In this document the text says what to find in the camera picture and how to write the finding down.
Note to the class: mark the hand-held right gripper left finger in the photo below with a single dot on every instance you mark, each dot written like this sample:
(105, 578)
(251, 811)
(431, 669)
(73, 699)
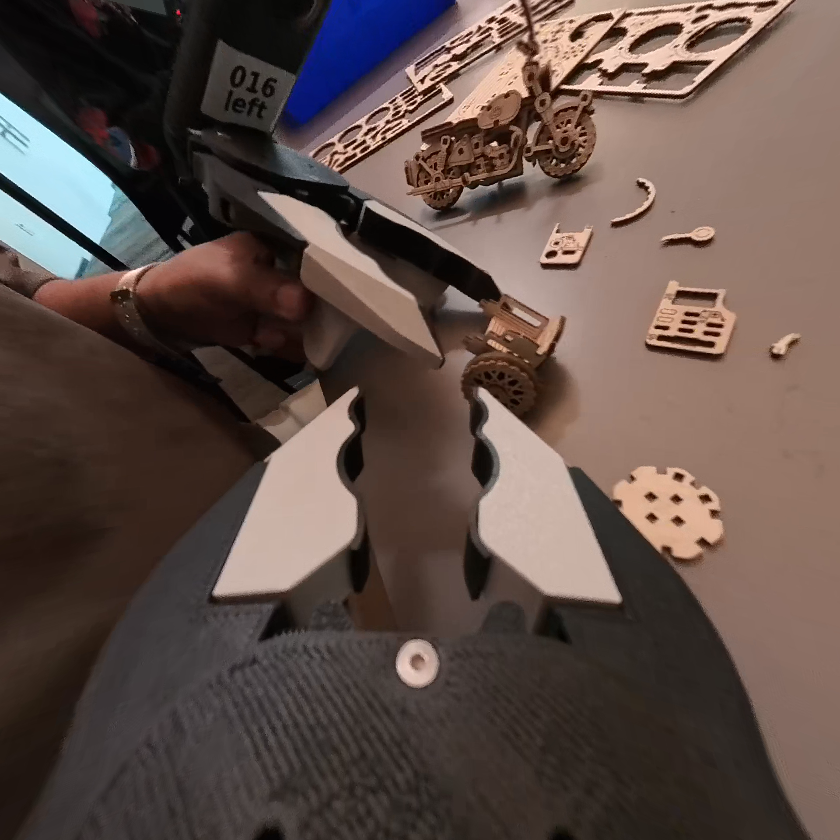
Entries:
(295, 518)

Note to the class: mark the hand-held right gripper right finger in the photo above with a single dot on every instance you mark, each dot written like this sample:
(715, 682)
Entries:
(544, 525)

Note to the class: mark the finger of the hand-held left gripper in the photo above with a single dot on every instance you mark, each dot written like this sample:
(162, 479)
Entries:
(367, 289)
(420, 249)

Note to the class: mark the round wooden gear disc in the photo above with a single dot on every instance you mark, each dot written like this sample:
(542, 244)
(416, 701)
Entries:
(643, 518)

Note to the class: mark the wooden sidecar model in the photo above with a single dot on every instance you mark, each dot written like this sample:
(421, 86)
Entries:
(505, 374)

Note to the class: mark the person's left forearm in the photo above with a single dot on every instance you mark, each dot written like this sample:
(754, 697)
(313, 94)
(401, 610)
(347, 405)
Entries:
(85, 295)

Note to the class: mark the person's left hand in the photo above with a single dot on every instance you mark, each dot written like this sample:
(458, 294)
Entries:
(216, 295)

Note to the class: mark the wooden motorcycle model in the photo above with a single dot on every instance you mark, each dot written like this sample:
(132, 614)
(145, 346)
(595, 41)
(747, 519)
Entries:
(485, 151)

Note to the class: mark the laser-cut wooden puzzle sheet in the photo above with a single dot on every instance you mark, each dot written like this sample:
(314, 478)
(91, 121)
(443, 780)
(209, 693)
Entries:
(715, 65)
(341, 141)
(446, 62)

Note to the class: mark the blue plastic bin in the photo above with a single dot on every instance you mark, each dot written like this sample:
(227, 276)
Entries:
(354, 46)

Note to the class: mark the small notched wooden panel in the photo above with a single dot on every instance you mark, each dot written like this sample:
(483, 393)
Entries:
(564, 256)

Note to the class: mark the person's brown shirt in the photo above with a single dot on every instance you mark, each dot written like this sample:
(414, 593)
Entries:
(98, 492)

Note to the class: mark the slotted wooden panel piece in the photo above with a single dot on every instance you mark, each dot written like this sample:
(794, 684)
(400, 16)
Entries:
(659, 338)

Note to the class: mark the curved wooden arc piece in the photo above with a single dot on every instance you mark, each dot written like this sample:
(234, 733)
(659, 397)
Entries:
(646, 203)

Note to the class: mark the metal wristwatch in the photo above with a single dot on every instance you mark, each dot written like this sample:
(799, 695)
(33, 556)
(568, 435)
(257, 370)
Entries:
(131, 302)

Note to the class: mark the key-shaped wooden piece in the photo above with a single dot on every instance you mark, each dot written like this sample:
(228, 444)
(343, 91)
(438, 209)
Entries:
(702, 233)

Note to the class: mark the tiny wooden piece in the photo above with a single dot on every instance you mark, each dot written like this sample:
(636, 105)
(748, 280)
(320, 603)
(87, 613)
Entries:
(784, 344)

